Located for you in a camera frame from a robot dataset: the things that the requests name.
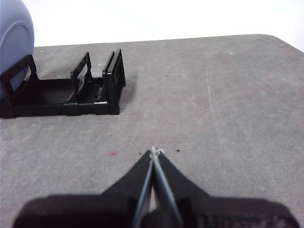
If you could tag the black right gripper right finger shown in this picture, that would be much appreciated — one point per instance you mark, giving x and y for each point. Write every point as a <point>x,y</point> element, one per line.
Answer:
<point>213,213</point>

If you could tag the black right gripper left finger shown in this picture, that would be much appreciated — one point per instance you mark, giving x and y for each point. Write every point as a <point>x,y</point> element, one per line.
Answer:
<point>95,211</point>

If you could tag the blue round plate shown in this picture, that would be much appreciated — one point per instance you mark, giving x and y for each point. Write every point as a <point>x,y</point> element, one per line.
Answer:
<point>14,40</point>

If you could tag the black plastic plate rack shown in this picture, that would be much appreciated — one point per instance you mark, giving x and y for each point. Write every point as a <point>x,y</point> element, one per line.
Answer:
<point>59,104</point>

